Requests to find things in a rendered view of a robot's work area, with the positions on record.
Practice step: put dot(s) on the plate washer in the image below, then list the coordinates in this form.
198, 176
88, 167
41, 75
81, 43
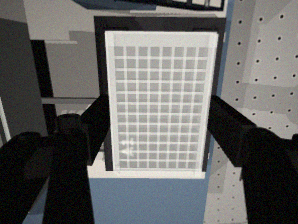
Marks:
65, 44

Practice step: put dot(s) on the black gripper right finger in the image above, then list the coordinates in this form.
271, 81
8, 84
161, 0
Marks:
270, 180

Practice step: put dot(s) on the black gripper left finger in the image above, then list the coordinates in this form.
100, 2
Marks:
27, 160

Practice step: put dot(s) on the white multi-well plate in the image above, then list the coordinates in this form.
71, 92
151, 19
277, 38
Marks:
159, 119

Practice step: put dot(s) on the grey perforated base plate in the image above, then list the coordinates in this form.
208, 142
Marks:
261, 82

